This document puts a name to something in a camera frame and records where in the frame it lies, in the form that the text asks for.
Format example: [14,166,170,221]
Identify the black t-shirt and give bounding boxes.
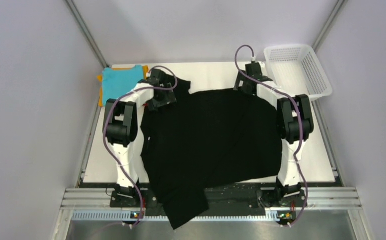
[141,80,282,229]

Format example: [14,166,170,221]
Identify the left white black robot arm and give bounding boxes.
[102,65,179,207]

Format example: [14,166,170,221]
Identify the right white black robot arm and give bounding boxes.
[234,61,314,206]

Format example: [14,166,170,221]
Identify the folded yellow t-shirt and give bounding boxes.
[96,65,149,109]

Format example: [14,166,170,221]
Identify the folded cyan t-shirt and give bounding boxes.
[100,64,144,104]

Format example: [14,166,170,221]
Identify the white plastic basket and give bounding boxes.
[263,44,333,101]

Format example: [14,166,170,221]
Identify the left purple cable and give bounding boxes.
[102,65,178,229]

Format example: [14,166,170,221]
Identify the purple cable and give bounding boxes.
[102,65,178,229]
[234,44,309,229]

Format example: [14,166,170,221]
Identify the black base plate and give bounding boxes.
[110,182,308,220]

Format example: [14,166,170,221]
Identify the white slotted cable duct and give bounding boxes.
[71,210,281,222]

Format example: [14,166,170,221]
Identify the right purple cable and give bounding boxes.
[234,44,309,229]

